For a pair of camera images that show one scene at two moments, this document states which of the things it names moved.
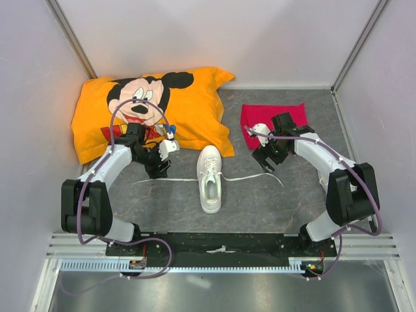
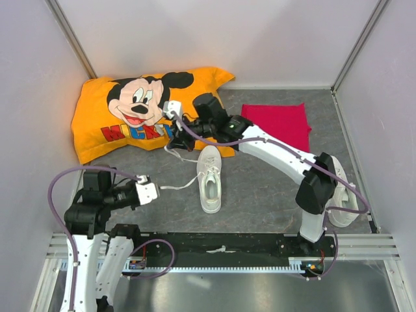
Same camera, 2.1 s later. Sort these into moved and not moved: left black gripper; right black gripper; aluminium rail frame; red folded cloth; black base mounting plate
Moved: right black gripper; left black gripper
Not moved: black base mounting plate; aluminium rail frame; red folded cloth
